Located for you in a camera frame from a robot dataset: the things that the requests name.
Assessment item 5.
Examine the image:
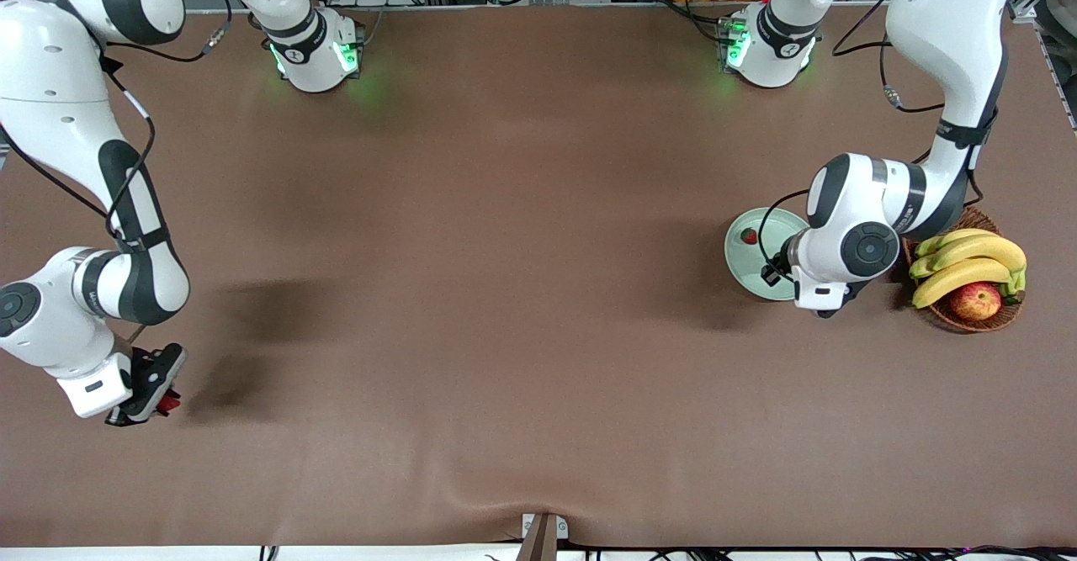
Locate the pale green round plate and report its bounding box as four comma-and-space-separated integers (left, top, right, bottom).
724, 206, 813, 302

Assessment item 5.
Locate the brown wicker basket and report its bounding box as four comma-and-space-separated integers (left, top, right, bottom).
900, 206, 1024, 333

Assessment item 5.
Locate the short greenish yellow banana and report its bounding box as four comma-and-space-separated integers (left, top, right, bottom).
915, 228, 999, 260

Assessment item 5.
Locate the red yellow apple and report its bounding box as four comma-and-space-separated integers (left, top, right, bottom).
948, 282, 1003, 321

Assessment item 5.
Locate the brown table cover mat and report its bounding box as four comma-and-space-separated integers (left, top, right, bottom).
0, 2, 1077, 549

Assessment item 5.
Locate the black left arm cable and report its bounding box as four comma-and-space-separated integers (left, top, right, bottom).
756, 0, 987, 280

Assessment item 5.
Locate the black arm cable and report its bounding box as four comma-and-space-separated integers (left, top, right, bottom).
0, 0, 235, 246
756, 0, 987, 280

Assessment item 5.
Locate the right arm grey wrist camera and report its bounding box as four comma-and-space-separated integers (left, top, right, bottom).
105, 342, 188, 427

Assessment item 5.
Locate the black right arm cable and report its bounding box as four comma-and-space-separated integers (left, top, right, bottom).
0, 0, 235, 246

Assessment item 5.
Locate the aluminium frame rail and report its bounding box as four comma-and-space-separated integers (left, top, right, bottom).
1010, 0, 1077, 133

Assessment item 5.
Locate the metal clamp bracket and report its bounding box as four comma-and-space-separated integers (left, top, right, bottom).
515, 512, 570, 561

